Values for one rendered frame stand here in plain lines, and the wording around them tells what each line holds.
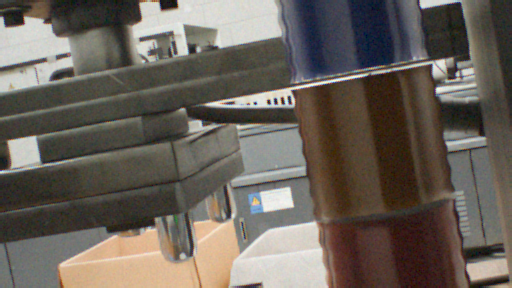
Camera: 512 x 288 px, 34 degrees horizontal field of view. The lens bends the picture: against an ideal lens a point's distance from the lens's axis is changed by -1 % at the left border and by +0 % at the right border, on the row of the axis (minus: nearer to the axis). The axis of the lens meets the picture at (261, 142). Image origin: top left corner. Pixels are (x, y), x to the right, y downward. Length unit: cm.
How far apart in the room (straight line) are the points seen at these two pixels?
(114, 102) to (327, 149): 26
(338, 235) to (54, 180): 24
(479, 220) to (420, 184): 479
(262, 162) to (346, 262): 484
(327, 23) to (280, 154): 482
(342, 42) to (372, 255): 5
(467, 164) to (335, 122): 474
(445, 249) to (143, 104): 27
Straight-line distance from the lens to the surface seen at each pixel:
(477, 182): 496
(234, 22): 710
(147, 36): 519
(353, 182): 21
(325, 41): 21
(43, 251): 561
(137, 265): 283
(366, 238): 21
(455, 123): 55
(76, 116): 47
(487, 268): 107
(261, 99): 530
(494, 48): 43
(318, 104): 21
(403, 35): 21
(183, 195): 42
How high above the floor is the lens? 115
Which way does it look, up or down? 3 degrees down
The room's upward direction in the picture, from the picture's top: 11 degrees counter-clockwise
